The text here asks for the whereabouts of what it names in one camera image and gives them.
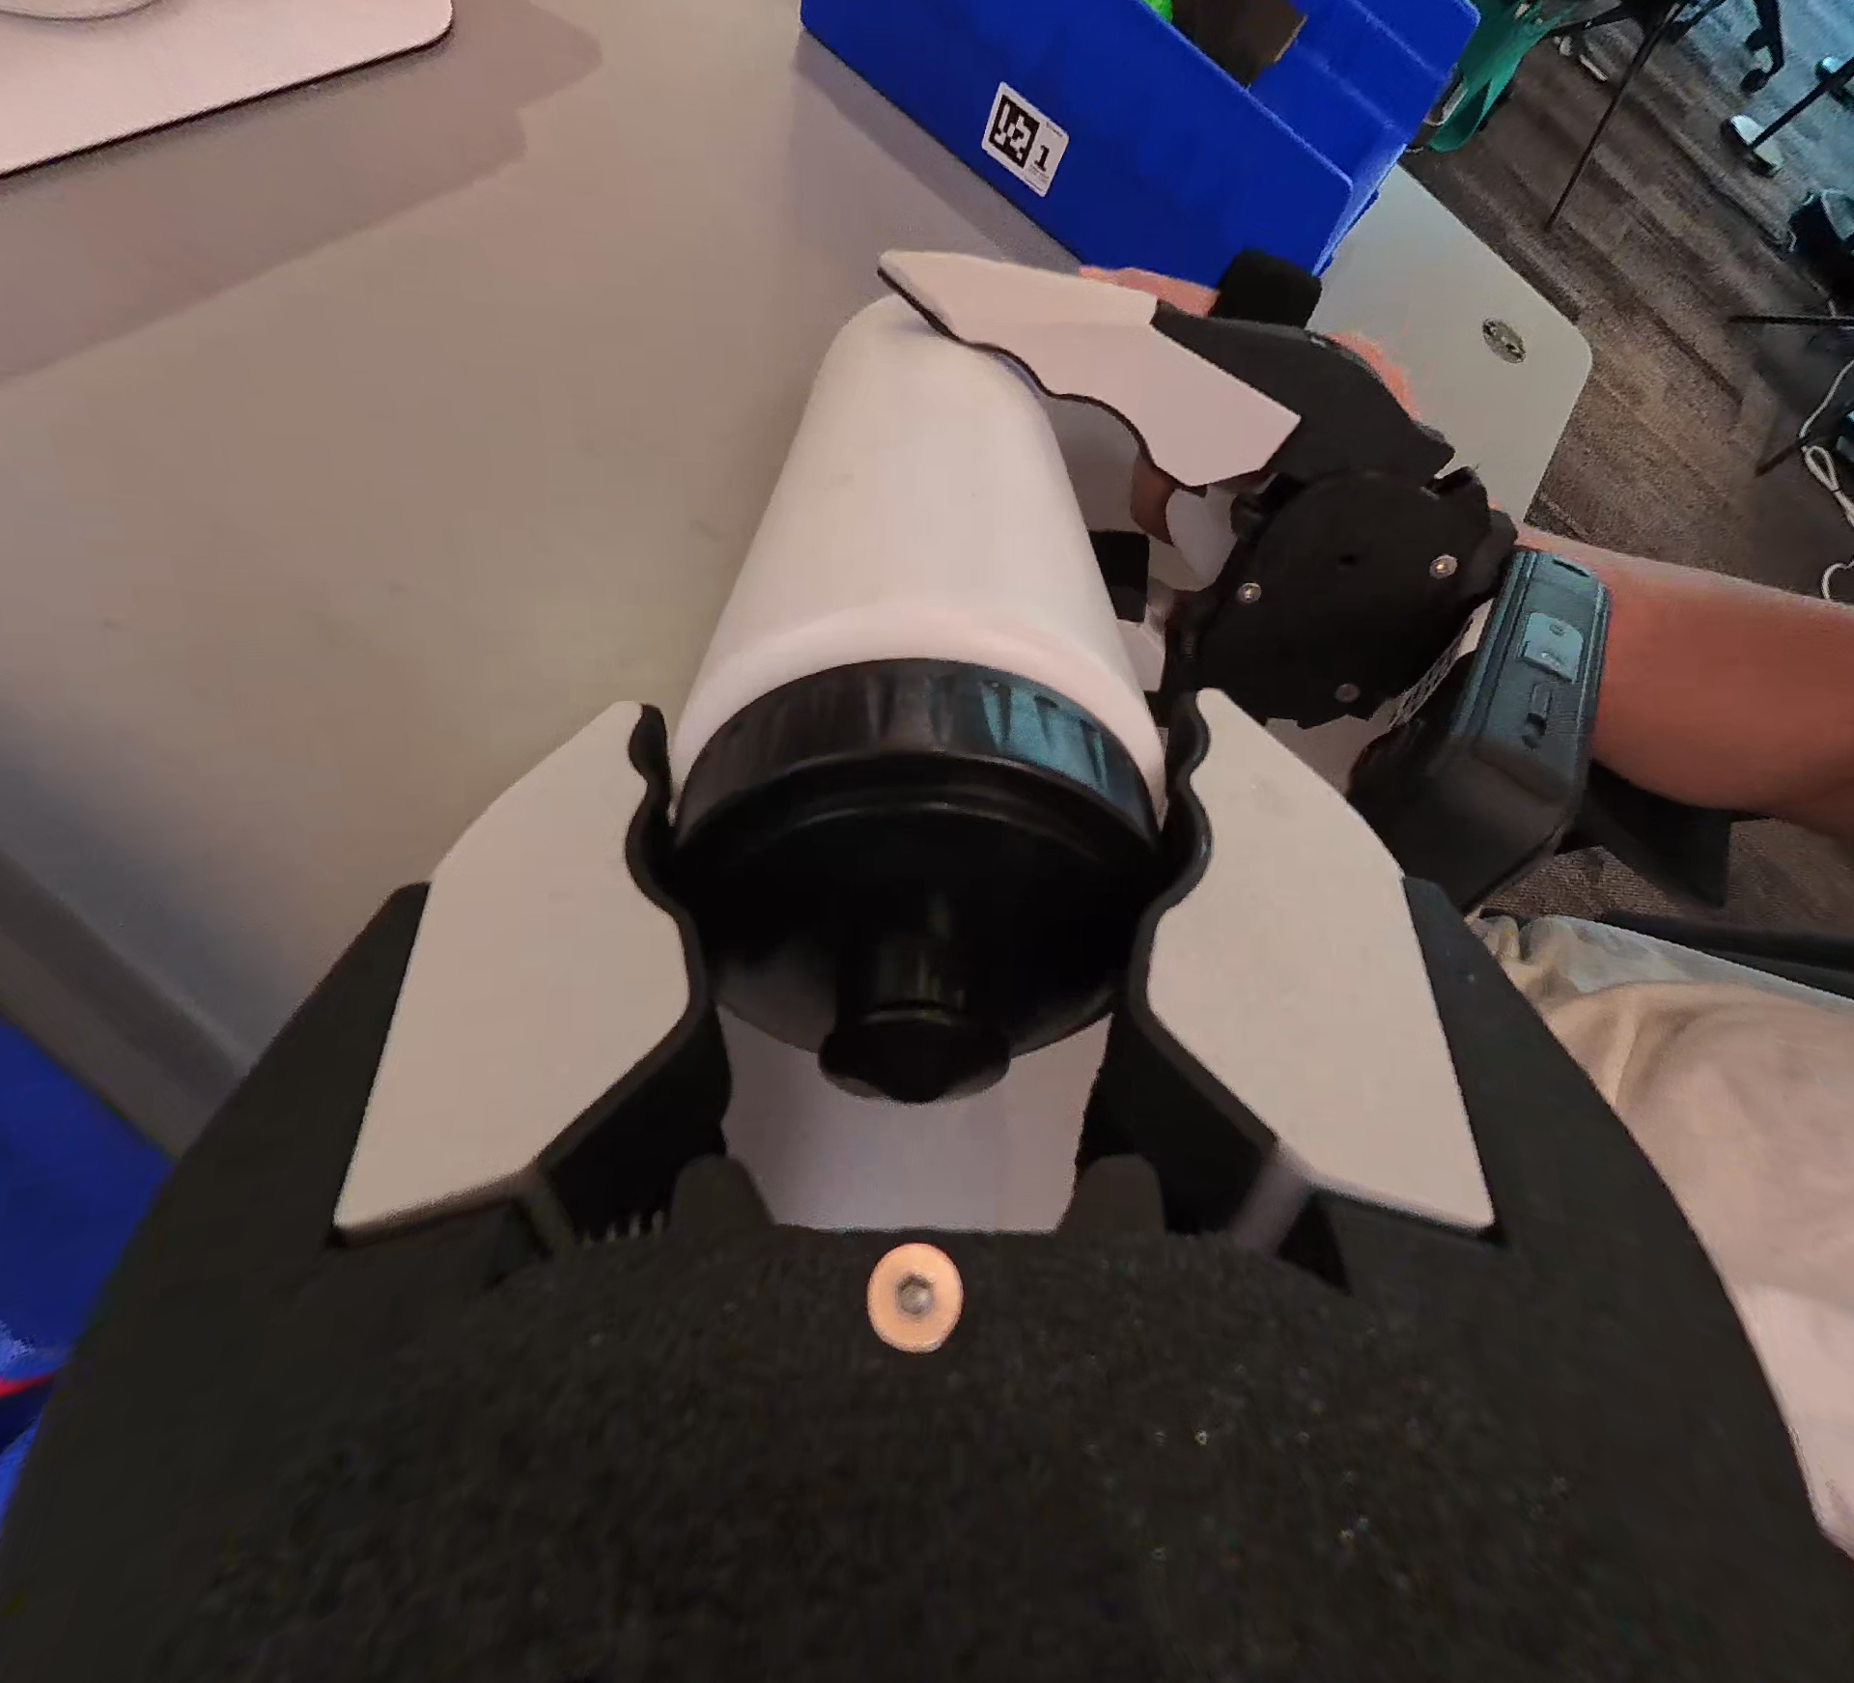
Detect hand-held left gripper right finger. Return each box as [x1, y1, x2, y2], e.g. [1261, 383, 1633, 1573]
[1098, 691, 1497, 1247]

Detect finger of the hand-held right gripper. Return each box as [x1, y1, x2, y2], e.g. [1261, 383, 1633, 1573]
[1090, 487, 1259, 699]
[879, 249, 1303, 491]

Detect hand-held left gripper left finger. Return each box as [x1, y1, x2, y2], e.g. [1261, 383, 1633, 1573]
[334, 703, 729, 1247]

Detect white bottle with black cap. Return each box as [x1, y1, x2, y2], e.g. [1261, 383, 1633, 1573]
[669, 299, 1171, 1236]

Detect person's right forearm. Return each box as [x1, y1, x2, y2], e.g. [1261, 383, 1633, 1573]
[1513, 524, 1854, 846]

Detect person's right hand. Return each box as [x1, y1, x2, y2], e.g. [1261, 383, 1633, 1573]
[1078, 264, 1433, 544]

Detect green plastic chair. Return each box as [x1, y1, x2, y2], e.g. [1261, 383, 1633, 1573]
[1425, 0, 1631, 154]

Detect white stand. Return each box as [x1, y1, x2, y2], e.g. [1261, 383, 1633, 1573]
[0, 0, 456, 183]

